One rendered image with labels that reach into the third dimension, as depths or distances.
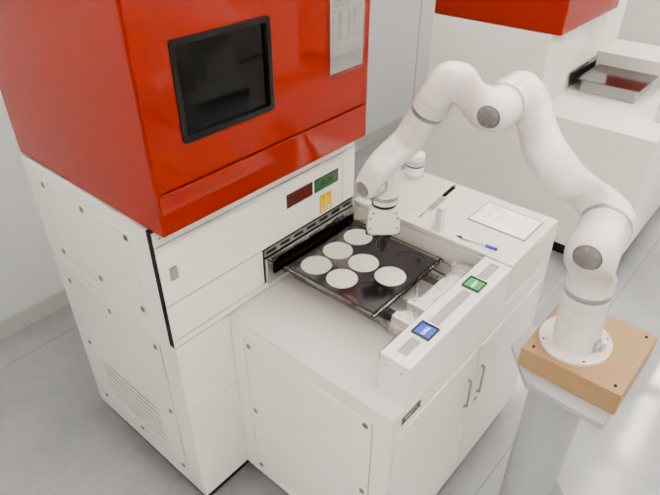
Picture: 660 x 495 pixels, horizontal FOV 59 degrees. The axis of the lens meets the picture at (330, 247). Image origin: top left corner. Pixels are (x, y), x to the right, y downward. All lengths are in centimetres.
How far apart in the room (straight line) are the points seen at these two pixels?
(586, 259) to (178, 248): 101
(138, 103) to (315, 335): 83
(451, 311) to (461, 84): 61
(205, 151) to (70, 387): 172
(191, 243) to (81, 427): 135
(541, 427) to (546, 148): 86
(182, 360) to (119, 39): 94
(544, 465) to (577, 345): 49
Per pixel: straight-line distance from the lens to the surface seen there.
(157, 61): 134
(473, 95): 140
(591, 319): 163
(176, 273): 162
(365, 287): 180
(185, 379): 187
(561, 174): 145
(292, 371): 174
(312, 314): 182
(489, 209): 212
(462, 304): 168
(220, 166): 152
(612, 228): 146
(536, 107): 148
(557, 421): 188
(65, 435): 277
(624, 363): 174
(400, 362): 149
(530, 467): 205
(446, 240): 194
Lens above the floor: 202
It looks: 35 degrees down
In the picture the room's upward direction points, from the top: straight up
